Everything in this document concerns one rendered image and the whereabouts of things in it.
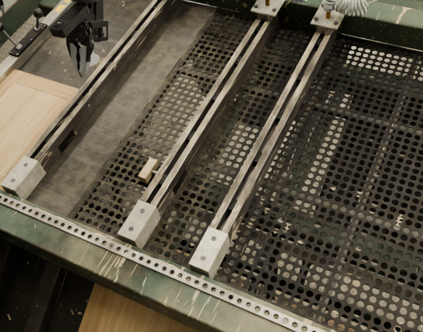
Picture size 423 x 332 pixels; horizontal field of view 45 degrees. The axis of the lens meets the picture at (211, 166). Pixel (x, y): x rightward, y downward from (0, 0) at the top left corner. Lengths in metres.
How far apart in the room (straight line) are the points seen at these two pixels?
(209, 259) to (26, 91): 1.05
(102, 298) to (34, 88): 0.84
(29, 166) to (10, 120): 0.31
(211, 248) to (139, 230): 0.22
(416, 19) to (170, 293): 1.27
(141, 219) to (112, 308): 0.38
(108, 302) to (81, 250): 0.28
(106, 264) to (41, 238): 0.23
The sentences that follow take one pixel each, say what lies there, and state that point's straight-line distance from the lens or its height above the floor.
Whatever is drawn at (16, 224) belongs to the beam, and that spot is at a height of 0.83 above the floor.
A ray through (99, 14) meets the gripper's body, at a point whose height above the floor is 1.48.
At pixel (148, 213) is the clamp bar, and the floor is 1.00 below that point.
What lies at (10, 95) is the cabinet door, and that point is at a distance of 2.12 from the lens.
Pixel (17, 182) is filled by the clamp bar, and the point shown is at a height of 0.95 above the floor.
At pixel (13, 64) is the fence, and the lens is 2.21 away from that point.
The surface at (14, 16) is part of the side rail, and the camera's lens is 2.52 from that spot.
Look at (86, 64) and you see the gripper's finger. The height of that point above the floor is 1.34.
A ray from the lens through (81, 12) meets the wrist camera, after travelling 1.39.
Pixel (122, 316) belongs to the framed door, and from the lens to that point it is 1.75.
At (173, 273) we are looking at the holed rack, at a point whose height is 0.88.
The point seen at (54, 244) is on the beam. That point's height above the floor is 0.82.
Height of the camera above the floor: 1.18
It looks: 1 degrees up
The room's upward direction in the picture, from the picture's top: 19 degrees clockwise
